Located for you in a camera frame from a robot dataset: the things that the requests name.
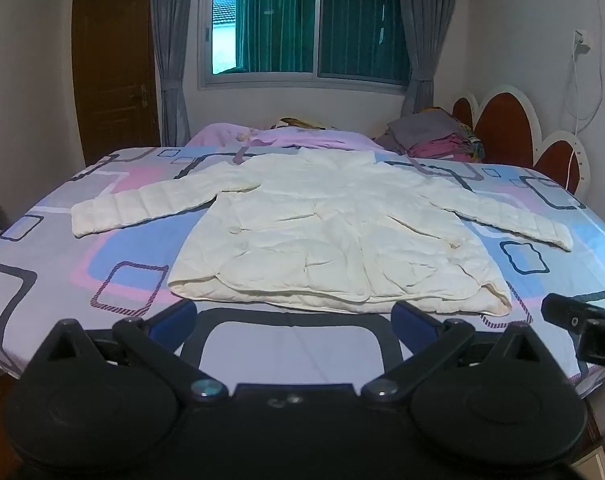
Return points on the grey folded clothes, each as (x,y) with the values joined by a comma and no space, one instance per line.
(422,127)

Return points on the white puffer jacket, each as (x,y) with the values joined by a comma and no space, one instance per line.
(332,240)

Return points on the pink folded clothes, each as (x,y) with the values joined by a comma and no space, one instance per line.
(440,147)

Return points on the grey curtain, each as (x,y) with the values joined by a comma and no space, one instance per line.
(425,35)
(170,60)

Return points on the sliding window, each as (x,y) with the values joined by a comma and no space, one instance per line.
(302,25)

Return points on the pink quilt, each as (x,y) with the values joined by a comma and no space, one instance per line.
(292,137)

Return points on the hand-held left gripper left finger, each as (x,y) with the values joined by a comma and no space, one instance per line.
(175,317)

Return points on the white wall charger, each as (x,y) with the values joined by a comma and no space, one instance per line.
(581,42)

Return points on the brown wooden door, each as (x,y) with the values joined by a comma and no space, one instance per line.
(112,70)

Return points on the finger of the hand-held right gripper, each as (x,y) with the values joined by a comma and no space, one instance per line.
(562,312)

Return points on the brown and white headboard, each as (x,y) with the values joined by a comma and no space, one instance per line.
(507,125)

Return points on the bed with patterned sheet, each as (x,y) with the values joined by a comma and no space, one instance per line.
(57,270)

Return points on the yellow patterned pillow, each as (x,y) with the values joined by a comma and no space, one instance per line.
(302,122)

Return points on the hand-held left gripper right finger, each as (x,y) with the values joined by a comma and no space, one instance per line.
(412,319)

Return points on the colourful patterned cloth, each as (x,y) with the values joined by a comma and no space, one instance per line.
(475,142)

